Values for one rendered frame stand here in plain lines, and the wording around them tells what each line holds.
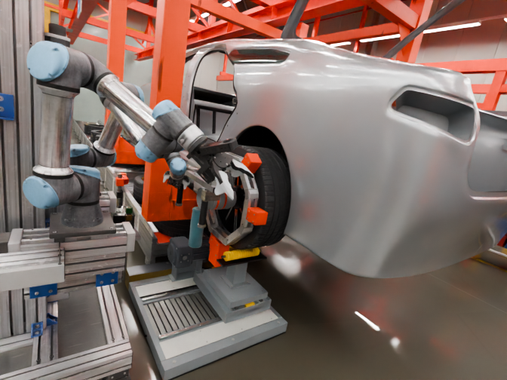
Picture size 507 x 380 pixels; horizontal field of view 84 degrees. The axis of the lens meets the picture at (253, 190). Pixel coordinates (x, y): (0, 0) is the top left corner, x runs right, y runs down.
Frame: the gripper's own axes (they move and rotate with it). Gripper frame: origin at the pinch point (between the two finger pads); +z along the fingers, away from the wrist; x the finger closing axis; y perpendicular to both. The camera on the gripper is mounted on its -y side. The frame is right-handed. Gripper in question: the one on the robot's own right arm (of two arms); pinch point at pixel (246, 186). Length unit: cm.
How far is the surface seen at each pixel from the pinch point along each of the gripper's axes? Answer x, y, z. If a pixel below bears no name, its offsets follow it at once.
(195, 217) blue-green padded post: -51, 84, -4
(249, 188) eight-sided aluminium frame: -51, 38, 5
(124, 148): -178, 231, -130
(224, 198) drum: -55, 59, 0
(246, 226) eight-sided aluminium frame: -44, 52, 19
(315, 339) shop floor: -52, 87, 111
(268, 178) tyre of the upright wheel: -61, 31, 9
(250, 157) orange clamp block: -59, 29, -7
